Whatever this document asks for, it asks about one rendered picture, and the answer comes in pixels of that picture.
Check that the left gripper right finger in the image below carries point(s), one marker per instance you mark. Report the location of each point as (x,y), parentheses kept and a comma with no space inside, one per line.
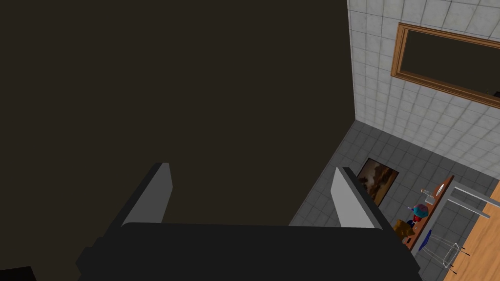
(353,203)

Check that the brown landscape painting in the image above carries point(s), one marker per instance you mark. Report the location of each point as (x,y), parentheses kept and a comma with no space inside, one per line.
(377,180)

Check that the wood-framed dark window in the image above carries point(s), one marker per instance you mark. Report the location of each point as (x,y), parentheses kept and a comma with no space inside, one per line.
(449,62)

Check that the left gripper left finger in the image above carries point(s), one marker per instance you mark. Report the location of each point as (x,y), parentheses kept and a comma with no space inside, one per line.
(150,199)

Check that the wooden shelf with toys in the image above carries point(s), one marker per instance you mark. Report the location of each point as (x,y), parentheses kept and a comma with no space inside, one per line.
(424,212)

